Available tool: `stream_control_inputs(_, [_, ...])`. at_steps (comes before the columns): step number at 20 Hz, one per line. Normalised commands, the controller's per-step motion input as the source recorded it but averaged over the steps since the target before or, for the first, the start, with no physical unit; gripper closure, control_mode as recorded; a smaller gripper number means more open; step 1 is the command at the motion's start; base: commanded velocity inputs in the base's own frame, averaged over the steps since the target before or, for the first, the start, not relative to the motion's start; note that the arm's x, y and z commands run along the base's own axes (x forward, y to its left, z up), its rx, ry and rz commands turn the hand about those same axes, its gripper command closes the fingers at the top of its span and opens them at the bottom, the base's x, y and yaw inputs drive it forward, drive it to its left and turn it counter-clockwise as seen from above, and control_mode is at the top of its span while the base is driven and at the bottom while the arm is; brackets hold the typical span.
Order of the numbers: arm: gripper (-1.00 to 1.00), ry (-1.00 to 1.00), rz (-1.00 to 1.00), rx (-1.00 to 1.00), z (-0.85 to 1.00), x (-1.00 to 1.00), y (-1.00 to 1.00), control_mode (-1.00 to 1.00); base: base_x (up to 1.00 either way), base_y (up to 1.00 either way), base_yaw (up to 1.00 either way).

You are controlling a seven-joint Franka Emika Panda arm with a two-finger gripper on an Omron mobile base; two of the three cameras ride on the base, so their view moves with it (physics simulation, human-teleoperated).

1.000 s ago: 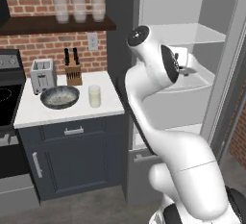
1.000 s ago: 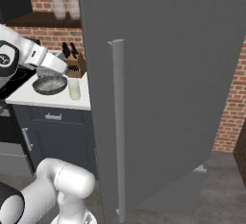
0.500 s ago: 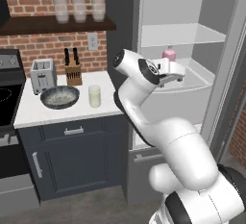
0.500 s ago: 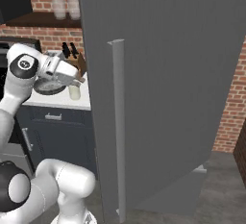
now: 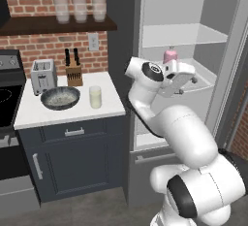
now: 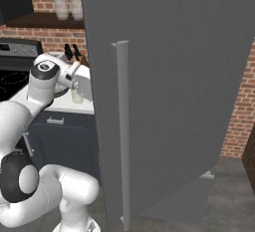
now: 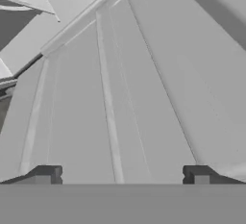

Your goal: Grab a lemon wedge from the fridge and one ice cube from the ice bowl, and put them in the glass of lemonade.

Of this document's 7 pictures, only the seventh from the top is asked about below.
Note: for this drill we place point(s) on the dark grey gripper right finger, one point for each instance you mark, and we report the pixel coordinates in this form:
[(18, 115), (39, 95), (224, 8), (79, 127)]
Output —
[(200, 174)]

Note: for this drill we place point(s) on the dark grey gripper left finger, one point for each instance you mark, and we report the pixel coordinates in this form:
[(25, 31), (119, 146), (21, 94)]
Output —
[(44, 174)]

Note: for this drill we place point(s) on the grey fridge door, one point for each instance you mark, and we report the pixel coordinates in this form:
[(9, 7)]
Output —
[(73, 112)]

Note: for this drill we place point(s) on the grey fridge side panel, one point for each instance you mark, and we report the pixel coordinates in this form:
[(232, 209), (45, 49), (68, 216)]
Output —
[(198, 74)]

